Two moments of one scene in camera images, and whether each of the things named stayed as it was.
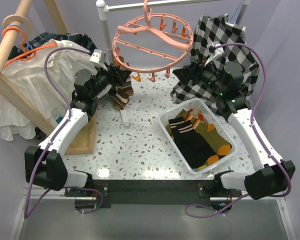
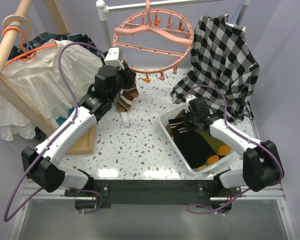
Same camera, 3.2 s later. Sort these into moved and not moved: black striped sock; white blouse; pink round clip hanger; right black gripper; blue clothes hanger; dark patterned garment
Moved: right black gripper; pink round clip hanger
Not moved: dark patterned garment; white blouse; blue clothes hanger; black striped sock
